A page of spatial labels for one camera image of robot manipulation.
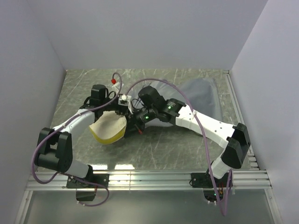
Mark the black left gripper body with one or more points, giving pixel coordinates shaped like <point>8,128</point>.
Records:
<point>114,106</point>

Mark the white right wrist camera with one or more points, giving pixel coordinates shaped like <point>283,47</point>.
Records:
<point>125,100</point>

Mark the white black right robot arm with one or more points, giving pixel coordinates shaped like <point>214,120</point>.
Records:
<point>234,140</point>

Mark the aluminium front rail frame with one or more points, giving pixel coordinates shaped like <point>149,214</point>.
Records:
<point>156,180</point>

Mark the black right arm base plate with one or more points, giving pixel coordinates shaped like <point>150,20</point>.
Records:
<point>198,180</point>

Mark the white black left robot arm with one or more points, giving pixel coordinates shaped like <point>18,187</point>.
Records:
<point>55,150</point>

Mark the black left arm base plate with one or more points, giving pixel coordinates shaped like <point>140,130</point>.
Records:
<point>79,183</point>

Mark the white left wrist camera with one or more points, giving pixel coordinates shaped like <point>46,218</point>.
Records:
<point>117,86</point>

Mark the grey pillowcase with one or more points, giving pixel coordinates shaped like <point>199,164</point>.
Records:
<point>201,92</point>

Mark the cream quilted pillow yellow edge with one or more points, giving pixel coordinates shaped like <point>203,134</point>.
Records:
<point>109,128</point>

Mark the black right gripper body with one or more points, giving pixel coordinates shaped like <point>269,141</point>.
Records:
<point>139,119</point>

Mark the aluminium right side rail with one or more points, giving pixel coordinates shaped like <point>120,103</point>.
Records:
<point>250,154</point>

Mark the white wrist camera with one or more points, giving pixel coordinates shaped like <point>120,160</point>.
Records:
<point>125,100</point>
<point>117,86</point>

